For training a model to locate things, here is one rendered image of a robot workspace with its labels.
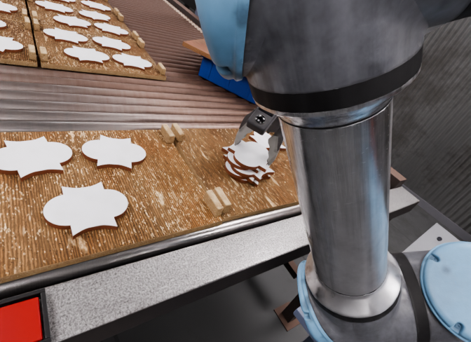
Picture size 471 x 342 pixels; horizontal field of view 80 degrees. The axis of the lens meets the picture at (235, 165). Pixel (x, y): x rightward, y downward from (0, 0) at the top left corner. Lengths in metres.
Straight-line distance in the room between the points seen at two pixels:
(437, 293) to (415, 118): 3.24
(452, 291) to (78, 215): 0.55
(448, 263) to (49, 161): 0.68
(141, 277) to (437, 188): 3.37
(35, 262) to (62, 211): 0.09
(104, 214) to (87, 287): 0.13
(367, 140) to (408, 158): 3.45
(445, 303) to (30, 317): 0.51
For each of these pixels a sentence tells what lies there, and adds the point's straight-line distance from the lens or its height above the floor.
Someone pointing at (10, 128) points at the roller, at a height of 0.91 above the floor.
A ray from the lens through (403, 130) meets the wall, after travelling 3.65.
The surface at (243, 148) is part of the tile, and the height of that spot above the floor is 0.99.
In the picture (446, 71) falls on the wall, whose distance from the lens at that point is 3.57.
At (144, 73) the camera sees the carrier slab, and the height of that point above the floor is 0.94.
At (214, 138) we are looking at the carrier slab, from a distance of 0.87.
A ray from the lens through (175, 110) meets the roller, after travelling 1.00.
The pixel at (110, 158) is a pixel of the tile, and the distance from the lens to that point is 0.69.
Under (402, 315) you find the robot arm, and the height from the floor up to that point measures 1.11.
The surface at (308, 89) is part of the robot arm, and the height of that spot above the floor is 1.33.
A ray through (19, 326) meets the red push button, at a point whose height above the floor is 0.93.
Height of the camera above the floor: 1.37
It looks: 33 degrees down
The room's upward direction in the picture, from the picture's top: 24 degrees clockwise
